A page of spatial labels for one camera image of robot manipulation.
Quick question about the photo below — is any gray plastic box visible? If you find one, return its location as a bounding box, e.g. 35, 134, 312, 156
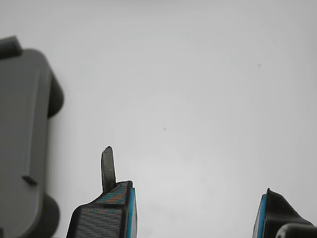
0, 36, 65, 238

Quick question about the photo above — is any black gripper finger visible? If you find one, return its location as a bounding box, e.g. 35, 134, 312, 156
252, 187, 317, 238
65, 145, 138, 238

